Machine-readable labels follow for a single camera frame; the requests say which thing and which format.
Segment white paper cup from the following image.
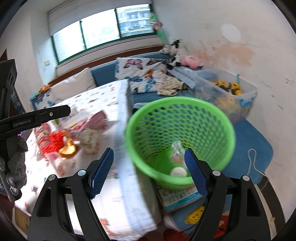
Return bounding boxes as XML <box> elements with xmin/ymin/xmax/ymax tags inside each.
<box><xmin>170</xmin><ymin>167</ymin><xmax>188</xmax><ymax>177</ymax></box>

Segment pink snack bag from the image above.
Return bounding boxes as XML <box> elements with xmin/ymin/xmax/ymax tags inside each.
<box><xmin>68</xmin><ymin>110</ymin><xmax>107</xmax><ymax>134</ymax></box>

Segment clear printed plastic bag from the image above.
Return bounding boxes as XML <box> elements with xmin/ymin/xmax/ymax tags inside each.
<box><xmin>170</xmin><ymin>141</ymin><xmax>185</xmax><ymax>166</ymax></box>

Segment red printed plastic cup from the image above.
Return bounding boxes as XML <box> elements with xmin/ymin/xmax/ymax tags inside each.
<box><xmin>34</xmin><ymin>123</ymin><xmax>51</xmax><ymax>149</ymax></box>

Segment grey gloved left hand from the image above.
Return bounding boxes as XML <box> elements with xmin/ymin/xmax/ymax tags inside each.
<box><xmin>1</xmin><ymin>135</ymin><xmax>28</xmax><ymax>202</ymax></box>

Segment left butterfly print pillow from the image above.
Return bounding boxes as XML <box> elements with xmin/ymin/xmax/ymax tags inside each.
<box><xmin>30</xmin><ymin>89</ymin><xmax>56</xmax><ymax>111</ymax></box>

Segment butterfly print pillow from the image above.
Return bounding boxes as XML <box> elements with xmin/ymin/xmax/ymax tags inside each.
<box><xmin>30</xmin><ymin>89</ymin><xmax>56</xmax><ymax>111</ymax></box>
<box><xmin>114</xmin><ymin>57</ymin><xmax>167</xmax><ymax>94</ymax></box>

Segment red spiky ball toy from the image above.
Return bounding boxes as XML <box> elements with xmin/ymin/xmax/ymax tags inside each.
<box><xmin>41</xmin><ymin>131</ymin><xmax>65</xmax><ymax>155</ymax></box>

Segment yellow peel scrap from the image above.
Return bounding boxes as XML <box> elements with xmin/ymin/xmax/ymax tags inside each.
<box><xmin>58</xmin><ymin>145</ymin><xmax>76</xmax><ymax>158</ymax></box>

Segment blue floor mat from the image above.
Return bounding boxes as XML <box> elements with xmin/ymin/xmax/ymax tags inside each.
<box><xmin>222</xmin><ymin>119</ymin><xmax>273</xmax><ymax>184</ymax></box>

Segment printed white tablecloth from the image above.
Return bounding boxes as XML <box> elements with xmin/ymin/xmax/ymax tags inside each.
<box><xmin>15</xmin><ymin>79</ymin><xmax>161</xmax><ymax>240</ymax></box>

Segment crumpled white tissue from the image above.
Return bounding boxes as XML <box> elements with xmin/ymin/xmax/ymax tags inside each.
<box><xmin>78</xmin><ymin>129</ymin><xmax>101</xmax><ymax>154</ymax></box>

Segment beige cushion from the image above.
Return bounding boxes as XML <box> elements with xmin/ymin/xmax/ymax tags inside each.
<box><xmin>51</xmin><ymin>68</ymin><xmax>97</xmax><ymax>103</ymax></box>

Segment blue sofa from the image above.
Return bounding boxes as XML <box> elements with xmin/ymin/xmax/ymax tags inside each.
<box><xmin>90</xmin><ymin>52</ymin><xmax>197</xmax><ymax>107</ymax></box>

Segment clear plastic toy bin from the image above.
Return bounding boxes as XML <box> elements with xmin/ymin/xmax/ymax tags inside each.
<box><xmin>194</xmin><ymin>69</ymin><xmax>258</xmax><ymax>123</ymax></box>

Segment green plastic mesh basket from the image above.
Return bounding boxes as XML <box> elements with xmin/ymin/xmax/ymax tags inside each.
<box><xmin>125</xmin><ymin>97</ymin><xmax>236</xmax><ymax>190</ymax></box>

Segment crumpled beige cloth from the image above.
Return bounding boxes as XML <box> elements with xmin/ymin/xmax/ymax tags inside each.
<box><xmin>152</xmin><ymin>70</ymin><xmax>187</xmax><ymax>96</ymax></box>

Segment green framed window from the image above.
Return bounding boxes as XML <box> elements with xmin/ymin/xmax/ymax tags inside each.
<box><xmin>48</xmin><ymin>1</ymin><xmax>155</xmax><ymax>64</ymax></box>

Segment pink plush toy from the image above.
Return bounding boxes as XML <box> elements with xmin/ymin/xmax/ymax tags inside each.
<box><xmin>181</xmin><ymin>55</ymin><xmax>204</xmax><ymax>69</ymax></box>

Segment colourful pinwheel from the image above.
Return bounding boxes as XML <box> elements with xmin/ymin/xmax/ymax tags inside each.
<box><xmin>150</xmin><ymin>13</ymin><xmax>168</xmax><ymax>44</ymax></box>

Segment black white cow plush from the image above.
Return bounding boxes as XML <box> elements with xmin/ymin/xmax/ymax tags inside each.
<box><xmin>159</xmin><ymin>39</ymin><xmax>188</xmax><ymax>70</ymax></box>

